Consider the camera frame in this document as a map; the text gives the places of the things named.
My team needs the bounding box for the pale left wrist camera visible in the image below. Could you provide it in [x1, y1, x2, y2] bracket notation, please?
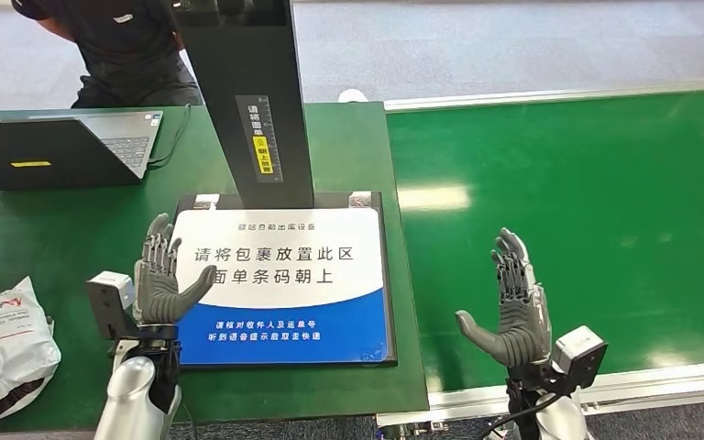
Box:
[85, 270, 137, 342]

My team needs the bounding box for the black yellow ruler label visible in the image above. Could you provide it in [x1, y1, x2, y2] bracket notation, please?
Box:
[235, 93, 285, 185]

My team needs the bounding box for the black laptop cable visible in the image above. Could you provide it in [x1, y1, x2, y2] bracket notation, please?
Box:
[146, 103, 193, 170]

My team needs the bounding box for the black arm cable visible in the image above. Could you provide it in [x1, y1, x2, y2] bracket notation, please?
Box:
[478, 393, 564, 440]
[178, 399, 200, 440]

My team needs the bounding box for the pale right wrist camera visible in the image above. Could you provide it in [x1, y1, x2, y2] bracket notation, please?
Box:
[550, 324, 609, 391]

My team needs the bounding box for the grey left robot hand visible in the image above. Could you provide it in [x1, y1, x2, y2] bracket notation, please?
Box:
[132, 212, 219, 328]

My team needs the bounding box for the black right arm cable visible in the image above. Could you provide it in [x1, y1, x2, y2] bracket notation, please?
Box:
[478, 393, 564, 440]

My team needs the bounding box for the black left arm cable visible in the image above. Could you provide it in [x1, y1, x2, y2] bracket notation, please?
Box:
[178, 399, 200, 440]

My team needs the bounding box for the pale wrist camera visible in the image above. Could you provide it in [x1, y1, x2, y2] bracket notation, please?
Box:
[550, 324, 609, 391]
[85, 270, 137, 342]

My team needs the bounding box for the black inbound scanner machine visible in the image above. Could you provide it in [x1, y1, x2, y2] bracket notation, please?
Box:
[169, 0, 400, 370]

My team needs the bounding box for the green conveyor belt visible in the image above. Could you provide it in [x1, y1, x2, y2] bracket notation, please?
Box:
[375, 79, 704, 440]

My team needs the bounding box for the person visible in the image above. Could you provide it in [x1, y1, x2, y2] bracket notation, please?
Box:
[11, 0, 205, 110]

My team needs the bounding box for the white plastic package red print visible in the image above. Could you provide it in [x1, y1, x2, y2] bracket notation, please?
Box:
[0, 276, 63, 433]

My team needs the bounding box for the white blue placement mat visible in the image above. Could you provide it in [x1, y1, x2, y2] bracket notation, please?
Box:
[175, 207, 393, 366]

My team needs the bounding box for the grey open laptop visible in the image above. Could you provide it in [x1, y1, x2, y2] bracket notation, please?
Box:
[0, 109, 164, 193]

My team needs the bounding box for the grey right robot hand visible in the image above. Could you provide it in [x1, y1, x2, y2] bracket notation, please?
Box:
[454, 227, 553, 370]

